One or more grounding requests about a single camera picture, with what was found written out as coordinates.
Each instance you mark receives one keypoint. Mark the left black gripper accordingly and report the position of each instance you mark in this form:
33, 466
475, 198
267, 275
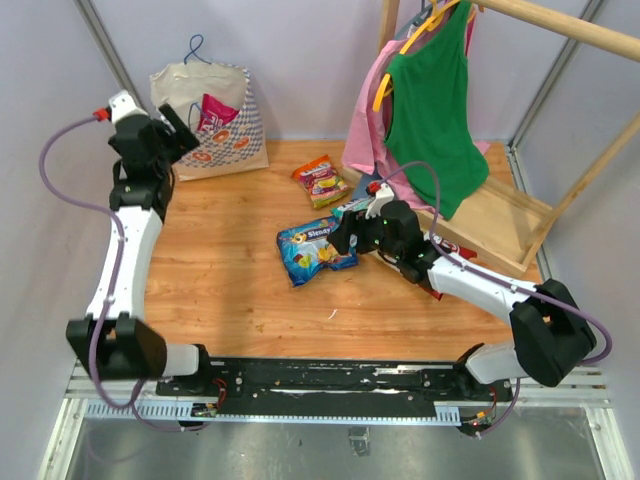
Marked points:
180, 134

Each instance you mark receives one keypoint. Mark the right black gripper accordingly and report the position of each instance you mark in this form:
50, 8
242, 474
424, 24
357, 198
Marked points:
354, 225

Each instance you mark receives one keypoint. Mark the blue Slendy candy bag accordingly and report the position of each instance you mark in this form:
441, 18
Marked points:
305, 250

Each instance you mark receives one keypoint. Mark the pink shirt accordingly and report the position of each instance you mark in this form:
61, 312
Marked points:
365, 147

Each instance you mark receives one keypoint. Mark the red chips bag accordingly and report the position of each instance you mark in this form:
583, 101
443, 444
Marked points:
423, 283

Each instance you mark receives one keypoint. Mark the green tank top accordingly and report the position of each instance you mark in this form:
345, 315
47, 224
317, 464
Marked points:
428, 132

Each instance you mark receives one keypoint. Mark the yellow hanger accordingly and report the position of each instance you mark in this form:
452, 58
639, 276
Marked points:
431, 23

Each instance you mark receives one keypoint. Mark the teal snack packet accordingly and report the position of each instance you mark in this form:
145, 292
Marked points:
355, 205

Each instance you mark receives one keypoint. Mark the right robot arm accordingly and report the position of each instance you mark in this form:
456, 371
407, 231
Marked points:
550, 335

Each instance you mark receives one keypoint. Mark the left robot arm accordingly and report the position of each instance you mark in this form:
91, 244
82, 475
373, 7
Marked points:
112, 341

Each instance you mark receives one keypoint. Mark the pink snack packet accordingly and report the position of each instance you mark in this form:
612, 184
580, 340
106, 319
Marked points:
214, 114

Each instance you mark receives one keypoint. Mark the blue crumpled cloth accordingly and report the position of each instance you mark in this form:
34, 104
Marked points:
366, 179

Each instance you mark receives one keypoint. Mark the wooden clothes rack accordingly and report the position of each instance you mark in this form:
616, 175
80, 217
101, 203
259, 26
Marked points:
503, 225

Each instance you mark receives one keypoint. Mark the grey hanger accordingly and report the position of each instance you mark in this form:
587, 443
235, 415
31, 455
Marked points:
416, 21

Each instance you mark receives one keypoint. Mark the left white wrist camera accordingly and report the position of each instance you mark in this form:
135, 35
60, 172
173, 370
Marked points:
119, 107

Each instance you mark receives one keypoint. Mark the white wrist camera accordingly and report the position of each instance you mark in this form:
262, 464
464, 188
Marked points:
381, 194
119, 107

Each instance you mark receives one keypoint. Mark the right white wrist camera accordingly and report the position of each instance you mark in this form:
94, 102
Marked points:
381, 194

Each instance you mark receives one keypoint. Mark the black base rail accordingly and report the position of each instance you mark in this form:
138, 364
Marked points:
337, 392

